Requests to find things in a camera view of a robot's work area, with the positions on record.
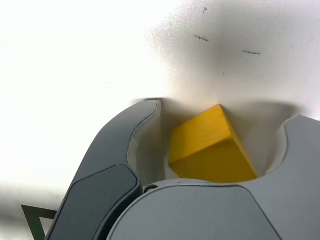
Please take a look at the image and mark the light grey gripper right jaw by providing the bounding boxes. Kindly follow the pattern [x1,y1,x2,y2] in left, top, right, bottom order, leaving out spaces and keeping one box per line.
[106,114,320,240]

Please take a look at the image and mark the yellow cube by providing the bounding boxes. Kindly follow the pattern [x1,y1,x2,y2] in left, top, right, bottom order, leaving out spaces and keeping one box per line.
[168,103,260,183]

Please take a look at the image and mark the black tape square outline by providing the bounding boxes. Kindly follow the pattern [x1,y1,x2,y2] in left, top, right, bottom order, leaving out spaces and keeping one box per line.
[20,204,59,240]

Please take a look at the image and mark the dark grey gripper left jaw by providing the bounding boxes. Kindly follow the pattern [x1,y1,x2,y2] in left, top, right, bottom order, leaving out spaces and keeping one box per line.
[46,98,168,240]

